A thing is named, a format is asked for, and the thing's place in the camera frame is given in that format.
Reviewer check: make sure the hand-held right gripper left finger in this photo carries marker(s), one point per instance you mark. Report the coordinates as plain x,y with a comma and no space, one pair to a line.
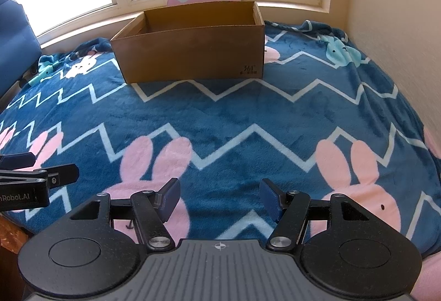
170,194

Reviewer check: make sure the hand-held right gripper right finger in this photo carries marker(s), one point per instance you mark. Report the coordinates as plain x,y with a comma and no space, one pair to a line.
270,197

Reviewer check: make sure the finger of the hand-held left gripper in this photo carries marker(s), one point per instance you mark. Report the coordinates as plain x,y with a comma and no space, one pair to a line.
63,175
19,160

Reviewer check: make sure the brown cardboard box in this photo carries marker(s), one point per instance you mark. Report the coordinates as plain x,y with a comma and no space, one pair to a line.
193,52

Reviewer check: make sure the blue bunny printed blanket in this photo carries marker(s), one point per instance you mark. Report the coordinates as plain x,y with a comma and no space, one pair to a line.
241,104

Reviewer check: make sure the dark blue chair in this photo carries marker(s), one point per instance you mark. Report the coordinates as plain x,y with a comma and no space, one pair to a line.
13,45

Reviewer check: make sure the pink mat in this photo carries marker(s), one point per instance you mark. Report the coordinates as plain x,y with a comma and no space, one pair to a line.
430,280

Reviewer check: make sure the wooden bed frame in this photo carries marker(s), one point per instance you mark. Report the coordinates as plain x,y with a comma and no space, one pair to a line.
12,235

